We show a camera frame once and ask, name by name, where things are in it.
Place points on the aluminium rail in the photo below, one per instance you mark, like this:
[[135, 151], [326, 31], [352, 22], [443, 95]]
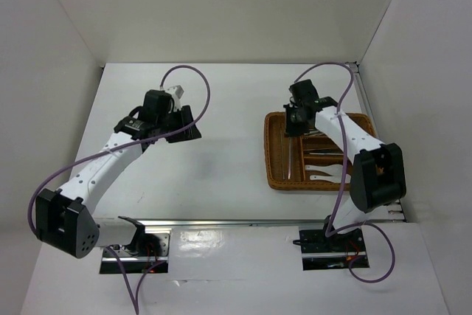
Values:
[[393, 212], [163, 223]]

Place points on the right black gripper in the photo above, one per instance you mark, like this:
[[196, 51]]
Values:
[[290, 130]]

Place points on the brown wicker cutlery tray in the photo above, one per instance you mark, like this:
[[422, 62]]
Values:
[[274, 125]]

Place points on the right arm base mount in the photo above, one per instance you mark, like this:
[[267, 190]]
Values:
[[337, 252]]

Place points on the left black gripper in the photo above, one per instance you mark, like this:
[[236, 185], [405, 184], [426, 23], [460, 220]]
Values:
[[188, 130]]

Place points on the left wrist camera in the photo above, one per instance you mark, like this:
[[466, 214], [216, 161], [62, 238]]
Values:
[[176, 92]]

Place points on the aluminium rail front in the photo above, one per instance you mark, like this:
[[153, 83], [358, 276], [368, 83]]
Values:
[[163, 223]]

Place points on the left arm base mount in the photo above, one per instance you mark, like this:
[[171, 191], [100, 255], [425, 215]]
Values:
[[155, 250]]

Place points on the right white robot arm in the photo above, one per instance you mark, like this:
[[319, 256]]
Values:
[[372, 173]]

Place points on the aluminium rail right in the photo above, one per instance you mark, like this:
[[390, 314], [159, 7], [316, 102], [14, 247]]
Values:
[[393, 212]]

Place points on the grey chopstick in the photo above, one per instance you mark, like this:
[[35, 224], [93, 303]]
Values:
[[289, 157], [282, 155]]

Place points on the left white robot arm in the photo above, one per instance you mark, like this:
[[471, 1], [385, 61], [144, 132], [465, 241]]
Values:
[[64, 217]]

